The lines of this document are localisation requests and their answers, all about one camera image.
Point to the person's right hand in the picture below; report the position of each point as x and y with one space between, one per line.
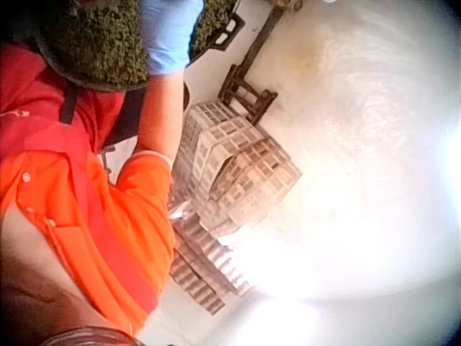
169 32

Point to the tray of green microgreens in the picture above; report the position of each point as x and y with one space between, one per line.
101 43

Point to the dark metal hand trolley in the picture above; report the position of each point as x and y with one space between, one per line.
248 90

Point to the stack of white plastic crates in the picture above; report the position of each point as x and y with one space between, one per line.
234 169

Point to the black crate of green sprouts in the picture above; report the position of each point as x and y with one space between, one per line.
212 25

